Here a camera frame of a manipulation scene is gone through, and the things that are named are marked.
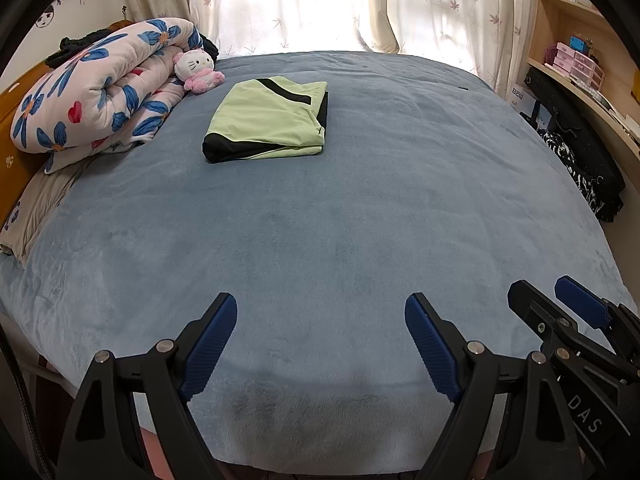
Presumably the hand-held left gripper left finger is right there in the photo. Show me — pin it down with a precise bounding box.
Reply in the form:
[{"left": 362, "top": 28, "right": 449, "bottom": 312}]
[{"left": 56, "top": 292, "right": 238, "bottom": 480}]

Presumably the white and pink cat plush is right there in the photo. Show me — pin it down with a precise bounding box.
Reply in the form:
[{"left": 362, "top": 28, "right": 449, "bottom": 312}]
[{"left": 172, "top": 49, "right": 226, "bottom": 95}]

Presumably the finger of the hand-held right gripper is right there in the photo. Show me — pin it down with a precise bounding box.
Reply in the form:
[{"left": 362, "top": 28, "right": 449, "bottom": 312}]
[
  {"left": 554, "top": 275, "right": 640, "bottom": 357},
  {"left": 507, "top": 280, "right": 573, "bottom": 356}
]

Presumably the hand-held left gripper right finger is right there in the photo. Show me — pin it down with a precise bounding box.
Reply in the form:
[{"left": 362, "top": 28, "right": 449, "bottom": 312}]
[{"left": 404, "top": 292, "right": 596, "bottom": 480}]

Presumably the long black case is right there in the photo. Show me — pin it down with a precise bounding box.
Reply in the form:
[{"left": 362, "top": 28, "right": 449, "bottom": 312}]
[{"left": 524, "top": 66, "right": 626, "bottom": 221}]

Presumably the blue bed blanket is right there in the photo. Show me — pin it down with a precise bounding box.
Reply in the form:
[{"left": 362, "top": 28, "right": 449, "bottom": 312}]
[{"left": 0, "top": 50, "right": 636, "bottom": 476}]

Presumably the black and white patterned cloth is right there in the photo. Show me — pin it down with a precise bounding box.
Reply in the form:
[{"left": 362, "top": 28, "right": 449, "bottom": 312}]
[{"left": 537, "top": 130, "right": 608, "bottom": 216}]

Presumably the black cable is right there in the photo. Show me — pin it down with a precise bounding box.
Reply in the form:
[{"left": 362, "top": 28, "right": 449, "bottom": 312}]
[{"left": 0, "top": 330, "right": 53, "bottom": 480}]

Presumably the floral quilt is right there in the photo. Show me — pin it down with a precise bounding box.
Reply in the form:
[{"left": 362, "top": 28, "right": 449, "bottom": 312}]
[{"left": 10, "top": 17, "right": 203, "bottom": 176}]

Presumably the beige pillow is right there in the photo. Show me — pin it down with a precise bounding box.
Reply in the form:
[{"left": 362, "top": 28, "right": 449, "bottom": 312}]
[{"left": 0, "top": 160, "right": 86, "bottom": 266}]

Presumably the white cardboard box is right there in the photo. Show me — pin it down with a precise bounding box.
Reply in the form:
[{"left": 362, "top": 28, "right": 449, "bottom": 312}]
[{"left": 507, "top": 82, "right": 553, "bottom": 128}]

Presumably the wooden bookshelf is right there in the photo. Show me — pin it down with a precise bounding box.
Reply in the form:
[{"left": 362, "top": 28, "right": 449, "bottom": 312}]
[{"left": 525, "top": 0, "right": 640, "bottom": 161}]

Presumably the stack of pink storage boxes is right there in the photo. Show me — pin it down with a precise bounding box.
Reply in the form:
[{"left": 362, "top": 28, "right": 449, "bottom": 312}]
[{"left": 552, "top": 42, "right": 606, "bottom": 86}]

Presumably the green and black hooded jacket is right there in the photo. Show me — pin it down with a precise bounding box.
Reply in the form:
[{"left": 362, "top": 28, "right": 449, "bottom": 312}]
[{"left": 202, "top": 76, "right": 330, "bottom": 164}]

